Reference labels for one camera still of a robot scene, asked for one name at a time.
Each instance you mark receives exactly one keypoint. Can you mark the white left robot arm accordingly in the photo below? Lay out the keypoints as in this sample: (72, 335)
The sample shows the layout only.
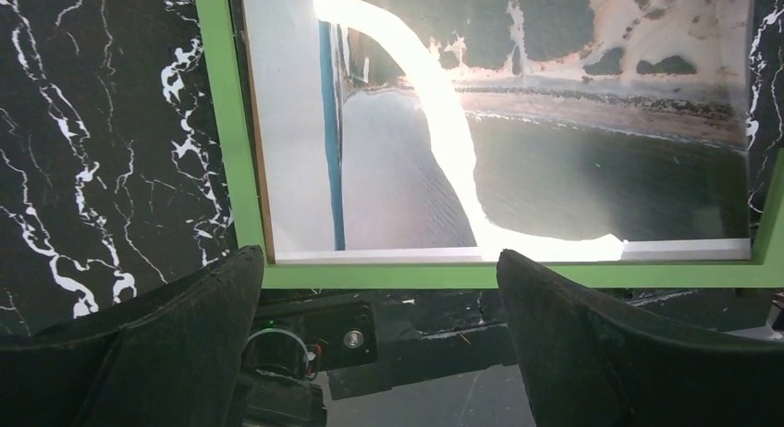
(274, 386)

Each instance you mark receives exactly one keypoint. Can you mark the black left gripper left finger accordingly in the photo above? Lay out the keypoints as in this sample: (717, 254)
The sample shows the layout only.
(170, 357)

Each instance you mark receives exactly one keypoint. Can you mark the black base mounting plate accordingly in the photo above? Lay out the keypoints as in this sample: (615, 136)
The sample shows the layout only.
(376, 340)

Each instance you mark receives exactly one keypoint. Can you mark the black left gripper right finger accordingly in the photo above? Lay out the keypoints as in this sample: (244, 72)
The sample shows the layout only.
(587, 359)

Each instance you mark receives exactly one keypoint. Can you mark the green wooden photo frame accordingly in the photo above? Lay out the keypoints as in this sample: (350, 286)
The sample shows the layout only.
(764, 270)

